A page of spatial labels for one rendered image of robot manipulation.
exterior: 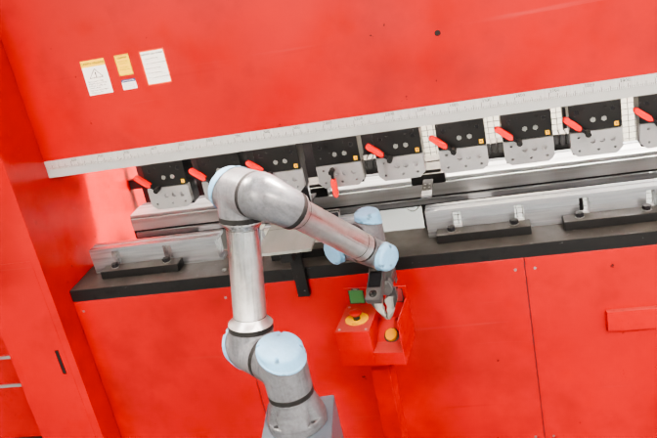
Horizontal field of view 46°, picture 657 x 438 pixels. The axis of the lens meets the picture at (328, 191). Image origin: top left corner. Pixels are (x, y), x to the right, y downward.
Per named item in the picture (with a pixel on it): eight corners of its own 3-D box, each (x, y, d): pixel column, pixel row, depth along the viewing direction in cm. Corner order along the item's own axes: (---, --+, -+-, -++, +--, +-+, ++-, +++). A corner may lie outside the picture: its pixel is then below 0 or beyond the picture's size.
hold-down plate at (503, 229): (437, 243, 249) (436, 236, 248) (437, 237, 254) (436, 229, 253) (532, 234, 242) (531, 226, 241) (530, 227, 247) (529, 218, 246)
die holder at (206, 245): (96, 273, 281) (88, 250, 278) (103, 266, 287) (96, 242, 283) (224, 259, 270) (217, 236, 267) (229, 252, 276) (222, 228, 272)
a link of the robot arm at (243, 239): (251, 389, 190) (235, 175, 177) (220, 370, 202) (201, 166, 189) (290, 372, 198) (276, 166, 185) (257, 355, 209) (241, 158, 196)
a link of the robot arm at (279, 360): (285, 410, 182) (273, 362, 178) (253, 390, 193) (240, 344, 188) (323, 383, 189) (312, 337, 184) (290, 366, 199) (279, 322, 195)
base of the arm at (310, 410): (326, 436, 186) (318, 402, 182) (265, 444, 187) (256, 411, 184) (328, 398, 200) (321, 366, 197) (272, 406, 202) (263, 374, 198)
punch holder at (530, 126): (505, 166, 239) (500, 115, 234) (504, 156, 247) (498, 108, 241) (555, 159, 236) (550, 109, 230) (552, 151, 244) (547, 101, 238)
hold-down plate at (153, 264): (102, 279, 275) (100, 272, 274) (109, 272, 280) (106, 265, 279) (179, 271, 269) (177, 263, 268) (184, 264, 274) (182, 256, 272)
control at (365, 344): (341, 366, 233) (330, 315, 227) (354, 336, 247) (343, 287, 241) (406, 365, 227) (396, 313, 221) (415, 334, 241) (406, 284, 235)
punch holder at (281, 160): (262, 197, 257) (251, 151, 251) (268, 187, 265) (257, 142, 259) (305, 191, 253) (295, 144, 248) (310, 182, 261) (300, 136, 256)
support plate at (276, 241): (255, 257, 239) (254, 254, 239) (274, 222, 263) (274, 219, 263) (311, 251, 235) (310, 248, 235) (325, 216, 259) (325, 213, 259)
